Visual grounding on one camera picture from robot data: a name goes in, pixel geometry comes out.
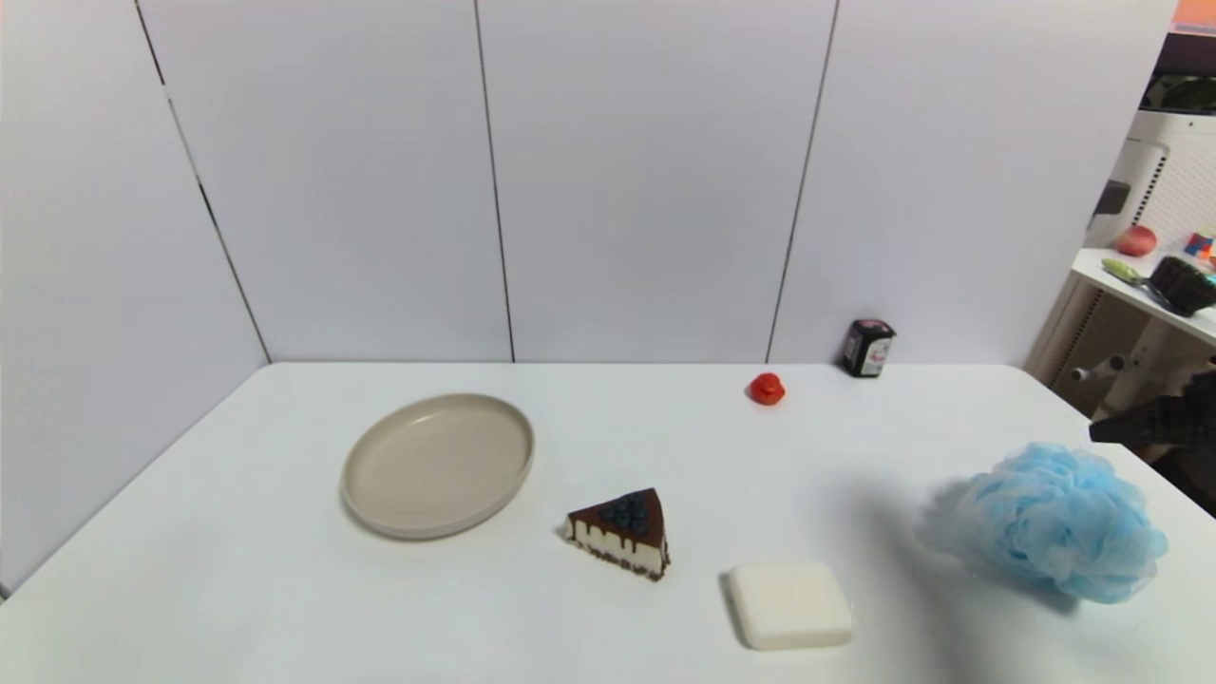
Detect black brush on shelf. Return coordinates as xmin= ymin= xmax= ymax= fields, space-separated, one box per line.
xmin=1148 ymin=255 xmax=1216 ymax=318

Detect chocolate blueberry cake slice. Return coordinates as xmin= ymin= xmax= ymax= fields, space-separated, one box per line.
xmin=564 ymin=487 xmax=672 ymax=582

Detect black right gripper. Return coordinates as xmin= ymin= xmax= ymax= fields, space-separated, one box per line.
xmin=1089 ymin=394 xmax=1216 ymax=448

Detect beige round plate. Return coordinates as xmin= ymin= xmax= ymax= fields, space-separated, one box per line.
xmin=340 ymin=392 xmax=536 ymax=542

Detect blue mesh bath pouf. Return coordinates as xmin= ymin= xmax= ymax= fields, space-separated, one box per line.
xmin=953 ymin=441 xmax=1169 ymax=605

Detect small black box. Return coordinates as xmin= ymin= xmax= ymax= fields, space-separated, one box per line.
xmin=842 ymin=318 xmax=897 ymax=379

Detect white stand with pegs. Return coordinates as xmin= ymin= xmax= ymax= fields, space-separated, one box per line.
xmin=1071 ymin=318 xmax=1216 ymax=424

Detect white square soap bar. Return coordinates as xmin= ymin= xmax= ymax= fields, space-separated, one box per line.
xmin=727 ymin=560 xmax=855 ymax=652

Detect white side shelf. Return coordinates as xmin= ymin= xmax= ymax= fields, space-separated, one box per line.
xmin=1071 ymin=247 xmax=1216 ymax=348

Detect white pegboard panel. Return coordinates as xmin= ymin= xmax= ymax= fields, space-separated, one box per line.
xmin=1086 ymin=109 xmax=1216 ymax=253

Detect green handled brush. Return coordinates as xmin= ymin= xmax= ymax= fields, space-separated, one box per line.
xmin=1102 ymin=257 xmax=1174 ymax=310

